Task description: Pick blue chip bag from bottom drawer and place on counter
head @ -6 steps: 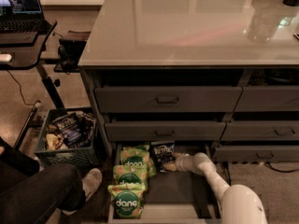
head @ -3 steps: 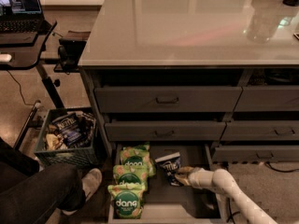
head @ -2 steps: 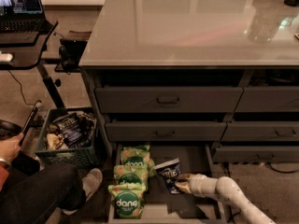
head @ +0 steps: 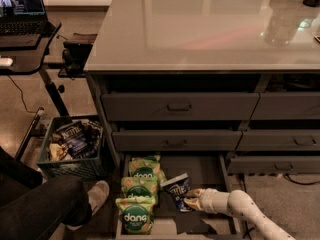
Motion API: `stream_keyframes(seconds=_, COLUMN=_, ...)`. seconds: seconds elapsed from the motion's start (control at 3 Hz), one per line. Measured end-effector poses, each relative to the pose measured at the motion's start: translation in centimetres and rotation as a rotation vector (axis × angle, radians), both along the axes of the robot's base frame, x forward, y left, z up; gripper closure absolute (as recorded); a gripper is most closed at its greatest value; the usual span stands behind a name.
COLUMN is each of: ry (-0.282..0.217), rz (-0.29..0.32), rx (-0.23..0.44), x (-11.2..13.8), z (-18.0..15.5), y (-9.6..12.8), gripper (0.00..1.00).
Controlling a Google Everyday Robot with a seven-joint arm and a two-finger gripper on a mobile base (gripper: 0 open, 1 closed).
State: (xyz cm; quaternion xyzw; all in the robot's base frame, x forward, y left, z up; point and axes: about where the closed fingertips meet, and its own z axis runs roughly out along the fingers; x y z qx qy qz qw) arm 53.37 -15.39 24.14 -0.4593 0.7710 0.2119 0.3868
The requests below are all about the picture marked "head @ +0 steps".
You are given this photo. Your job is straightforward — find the middle right drawer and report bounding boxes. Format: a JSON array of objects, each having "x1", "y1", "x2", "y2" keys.
[{"x1": 237, "y1": 130, "x2": 320, "y2": 151}]

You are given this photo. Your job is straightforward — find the green plastic crate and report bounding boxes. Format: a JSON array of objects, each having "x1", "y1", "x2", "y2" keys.
[{"x1": 37, "y1": 115, "x2": 105, "y2": 180}]

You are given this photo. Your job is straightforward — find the top right drawer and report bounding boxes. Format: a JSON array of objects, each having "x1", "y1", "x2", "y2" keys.
[{"x1": 251, "y1": 92, "x2": 320, "y2": 120}]

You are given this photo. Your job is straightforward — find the thin black desk cable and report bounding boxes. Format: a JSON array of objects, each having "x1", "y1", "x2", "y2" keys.
[{"x1": 7, "y1": 74, "x2": 38, "y2": 114}]

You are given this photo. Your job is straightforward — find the green dang bag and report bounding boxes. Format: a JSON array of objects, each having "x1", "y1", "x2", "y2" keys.
[
  {"x1": 129, "y1": 153, "x2": 167, "y2": 183},
  {"x1": 121, "y1": 177, "x2": 158, "y2": 203},
  {"x1": 115, "y1": 196, "x2": 156, "y2": 235}
]

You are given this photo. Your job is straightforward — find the yellow snack bag in crate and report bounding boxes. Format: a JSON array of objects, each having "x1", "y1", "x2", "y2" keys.
[{"x1": 49, "y1": 143, "x2": 71, "y2": 161}]

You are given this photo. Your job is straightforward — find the open bottom left drawer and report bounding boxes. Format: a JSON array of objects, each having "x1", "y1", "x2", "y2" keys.
[{"x1": 116, "y1": 153, "x2": 242, "y2": 240}]

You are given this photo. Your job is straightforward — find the white shoe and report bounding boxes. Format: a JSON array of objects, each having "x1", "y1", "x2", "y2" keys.
[{"x1": 65, "y1": 179, "x2": 110, "y2": 232}]

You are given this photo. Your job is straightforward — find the middle left drawer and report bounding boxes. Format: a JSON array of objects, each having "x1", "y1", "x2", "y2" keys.
[{"x1": 112, "y1": 129, "x2": 242, "y2": 151}]

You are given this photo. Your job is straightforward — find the bottom right drawer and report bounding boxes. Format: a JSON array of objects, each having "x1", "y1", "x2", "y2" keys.
[{"x1": 227, "y1": 155, "x2": 320, "y2": 175}]

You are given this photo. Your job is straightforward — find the blue Kettle chip bag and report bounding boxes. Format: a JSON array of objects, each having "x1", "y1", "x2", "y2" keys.
[{"x1": 160, "y1": 173, "x2": 192, "y2": 213}]

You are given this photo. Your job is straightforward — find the blue Kettle bag in crate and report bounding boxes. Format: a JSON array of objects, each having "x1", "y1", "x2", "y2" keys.
[{"x1": 56, "y1": 121, "x2": 88, "y2": 158}]

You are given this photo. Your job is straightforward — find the black stool with device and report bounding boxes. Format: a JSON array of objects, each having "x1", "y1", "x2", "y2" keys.
[{"x1": 58, "y1": 33, "x2": 97, "y2": 78}]

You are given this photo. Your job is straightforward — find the green Dang bag front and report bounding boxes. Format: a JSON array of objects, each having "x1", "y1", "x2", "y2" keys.
[{"x1": 115, "y1": 196, "x2": 156, "y2": 235}]

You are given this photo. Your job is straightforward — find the person leg dark trousers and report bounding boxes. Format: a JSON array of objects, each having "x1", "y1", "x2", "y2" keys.
[{"x1": 0, "y1": 149, "x2": 92, "y2": 240}]

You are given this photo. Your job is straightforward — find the black laptop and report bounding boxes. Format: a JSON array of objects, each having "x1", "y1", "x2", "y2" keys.
[{"x1": 0, "y1": 0, "x2": 48, "y2": 36}]

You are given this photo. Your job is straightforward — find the green Dang bag back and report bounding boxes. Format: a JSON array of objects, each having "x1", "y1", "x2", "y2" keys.
[{"x1": 129, "y1": 153, "x2": 167, "y2": 183}]

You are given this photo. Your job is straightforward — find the grey drawer cabinet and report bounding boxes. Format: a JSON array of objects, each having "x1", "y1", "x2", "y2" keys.
[{"x1": 85, "y1": 0, "x2": 320, "y2": 240}]

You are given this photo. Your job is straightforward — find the green Dang bag middle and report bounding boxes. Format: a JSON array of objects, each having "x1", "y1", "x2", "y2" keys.
[{"x1": 121, "y1": 177, "x2": 158, "y2": 203}]

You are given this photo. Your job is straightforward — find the white object on desk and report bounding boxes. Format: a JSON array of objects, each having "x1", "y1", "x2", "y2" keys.
[{"x1": 0, "y1": 58, "x2": 13, "y2": 67}]

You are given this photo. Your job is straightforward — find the black power cable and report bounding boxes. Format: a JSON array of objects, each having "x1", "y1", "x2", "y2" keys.
[{"x1": 237, "y1": 173, "x2": 320, "y2": 240}]

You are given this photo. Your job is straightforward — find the top left drawer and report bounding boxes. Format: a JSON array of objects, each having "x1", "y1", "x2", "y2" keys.
[{"x1": 101, "y1": 92, "x2": 259, "y2": 121}]

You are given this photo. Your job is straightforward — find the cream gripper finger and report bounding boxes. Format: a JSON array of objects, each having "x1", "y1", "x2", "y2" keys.
[
  {"x1": 185, "y1": 188, "x2": 204, "y2": 198},
  {"x1": 184, "y1": 198, "x2": 200, "y2": 210}
]

